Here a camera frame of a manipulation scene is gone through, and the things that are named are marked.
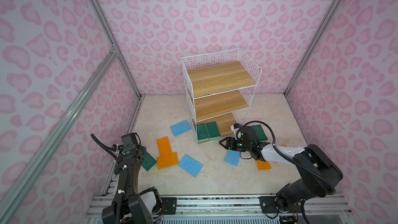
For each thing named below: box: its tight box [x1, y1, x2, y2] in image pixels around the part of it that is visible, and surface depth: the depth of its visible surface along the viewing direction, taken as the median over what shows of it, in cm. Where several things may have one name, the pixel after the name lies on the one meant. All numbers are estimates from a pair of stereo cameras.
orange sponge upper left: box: [156, 136, 173, 157], surface depth 95 cm
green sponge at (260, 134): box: [250, 124, 268, 142], surface depth 99 cm
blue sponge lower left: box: [178, 154, 204, 177], surface depth 87 cm
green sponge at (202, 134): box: [196, 122, 210, 142], surface depth 98 cm
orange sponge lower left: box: [157, 151, 179, 170], surface depth 88 cm
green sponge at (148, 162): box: [141, 150, 158, 172], surface depth 88 cm
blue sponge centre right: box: [224, 149, 241, 167], surface depth 89 cm
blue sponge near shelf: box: [169, 119, 192, 137], surface depth 102 cm
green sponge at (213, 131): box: [205, 121, 222, 140], surface depth 99 cm
